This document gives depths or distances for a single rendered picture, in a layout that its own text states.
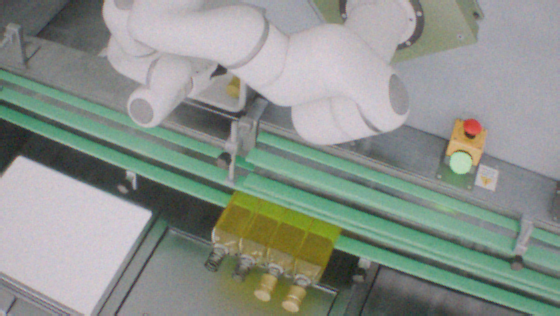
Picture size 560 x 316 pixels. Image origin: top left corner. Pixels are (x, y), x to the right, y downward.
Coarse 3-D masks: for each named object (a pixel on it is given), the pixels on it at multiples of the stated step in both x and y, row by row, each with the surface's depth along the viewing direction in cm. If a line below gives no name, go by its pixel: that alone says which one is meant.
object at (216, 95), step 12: (228, 72) 160; (216, 84) 161; (240, 84) 151; (192, 96) 159; (204, 96) 158; (216, 96) 159; (228, 96) 159; (240, 96) 153; (228, 108) 157; (240, 108) 156
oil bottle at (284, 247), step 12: (288, 216) 151; (300, 216) 151; (312, 216) 152; (288, 228) 149; (300, 228) 149; (276, 240) 147; (288, 240) 147; (300, 240) 148; (276, 252) 145; (288, 252) 145; (276, 264) 145; (288, 264) 145
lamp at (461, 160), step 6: (456, 150) 143; (462, 150) 142; (456, 156) 142; (462, 156) 141; (468, 156) 142; (450, 162) 143; (456, 162) 142; (462, 162) 141; (468, 162) 141; (456, 168) 142; (462, 168) 142; (468, 168) 142
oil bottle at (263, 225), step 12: (264, 204) 153; (276, 204) 153; (252, 216) 151; (264, 216) 151; (276, 216) 151; (252, 228) 149; (264, 228) 149; (276, 228) 150; (240, 240) 147; (252, 240) 147; (264, 240) 147; (240, 252) 147; (252, 252) 146; (264, 252) 146
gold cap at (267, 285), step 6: (264, 276) 143; (270, 276) 142; (264, 282) 141; (270, 282) 142; (276, 282) 143; (258, 288) 141; (264, 288) 140; (270, 288) 141; (258, 294) 141; (264, 294) 140; (270, 294) 141; (264, 300) 142
